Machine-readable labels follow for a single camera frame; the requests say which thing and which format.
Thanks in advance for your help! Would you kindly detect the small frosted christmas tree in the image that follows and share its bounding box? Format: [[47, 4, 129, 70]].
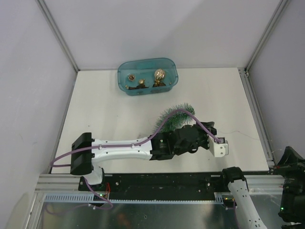
[[153, 103, 195, 132]]

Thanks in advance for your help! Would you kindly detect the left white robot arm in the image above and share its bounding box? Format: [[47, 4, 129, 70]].
[[70, 122, 225, 191]]

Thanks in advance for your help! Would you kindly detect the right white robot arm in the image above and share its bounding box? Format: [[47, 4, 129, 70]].
[[220, 146, 305, 229]]

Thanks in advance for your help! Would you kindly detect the gold striped bauble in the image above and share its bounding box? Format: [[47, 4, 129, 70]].
[[154, 69, 165, 81]]

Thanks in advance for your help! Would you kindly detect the teal plastic container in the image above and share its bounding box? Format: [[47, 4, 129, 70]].
[[117, 58, 179, 96]]

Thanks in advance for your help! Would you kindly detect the small pine cone ornament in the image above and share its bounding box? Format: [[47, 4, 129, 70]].
[[128, 74, 135, 81]]

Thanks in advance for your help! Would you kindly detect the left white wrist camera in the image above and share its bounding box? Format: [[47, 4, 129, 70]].
[[208, 136, 229, 157]]

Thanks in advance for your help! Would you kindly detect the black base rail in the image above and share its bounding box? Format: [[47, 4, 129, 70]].
[[78, 170, 249, 201]]

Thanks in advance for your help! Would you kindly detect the grey slotted cable duct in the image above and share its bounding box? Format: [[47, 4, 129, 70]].
[[44, 193, 234, 204]]

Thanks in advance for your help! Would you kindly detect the right aluminium corner post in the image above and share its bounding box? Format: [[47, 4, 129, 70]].
[[244, 0, 291, 72]]

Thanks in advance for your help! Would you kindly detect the aluminium corner post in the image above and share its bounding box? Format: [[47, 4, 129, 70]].
[[35, 0, 80, 73], [244, 0, 291, 72]]

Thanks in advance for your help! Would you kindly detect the left aluminium corner post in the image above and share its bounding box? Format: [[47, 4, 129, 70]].
[[35, 0, 80, 73]]

